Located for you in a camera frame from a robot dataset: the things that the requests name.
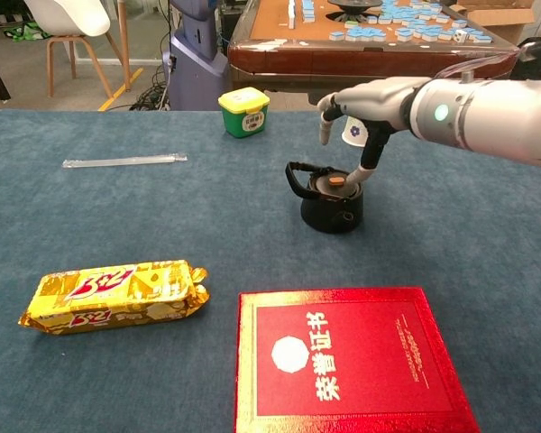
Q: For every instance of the clear plastic wrapped straw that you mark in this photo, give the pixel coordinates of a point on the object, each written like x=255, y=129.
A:
x=126, y=160

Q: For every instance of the blue mahjong tile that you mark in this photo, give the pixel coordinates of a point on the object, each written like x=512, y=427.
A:
x=336, y=36
x=482, y=38
x=354, y=35
x=405, y=36
x=379, y=36
x=368, y=35

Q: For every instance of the white chair wooden legs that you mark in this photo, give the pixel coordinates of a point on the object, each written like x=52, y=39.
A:
x=72, y=18

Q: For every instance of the white paper cup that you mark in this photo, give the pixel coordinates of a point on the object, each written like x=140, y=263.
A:
x=354, y=133

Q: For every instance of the gold biscuit packet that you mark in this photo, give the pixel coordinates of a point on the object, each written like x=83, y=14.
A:
x=112, y=297

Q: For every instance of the white face-up mahjong tile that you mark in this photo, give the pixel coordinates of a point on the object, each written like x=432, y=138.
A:
x=462, y=36

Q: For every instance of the yellow green container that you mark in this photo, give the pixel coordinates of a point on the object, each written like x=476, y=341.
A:
x=243, y=117

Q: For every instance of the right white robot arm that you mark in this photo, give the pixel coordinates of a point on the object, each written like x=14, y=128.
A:
x=500, y=117

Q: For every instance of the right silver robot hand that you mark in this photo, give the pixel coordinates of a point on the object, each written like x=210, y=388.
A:
x=378, y=101

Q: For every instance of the brown mahjong table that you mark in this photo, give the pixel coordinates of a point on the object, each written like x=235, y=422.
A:
x=275, y=63

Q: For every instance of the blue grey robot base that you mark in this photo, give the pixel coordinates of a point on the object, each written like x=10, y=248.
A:
x=194, y=67

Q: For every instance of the red certificate book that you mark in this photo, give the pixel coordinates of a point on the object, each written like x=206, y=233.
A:
x=342, y=361

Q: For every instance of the brown cardboard box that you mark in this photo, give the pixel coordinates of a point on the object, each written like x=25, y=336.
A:
x=500, y=18

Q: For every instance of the blue felt table mat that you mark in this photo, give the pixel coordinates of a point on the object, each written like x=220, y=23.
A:
x=117, y=216

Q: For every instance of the black teapot lid orange knob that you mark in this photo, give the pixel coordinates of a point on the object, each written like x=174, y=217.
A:
x=327, y=189

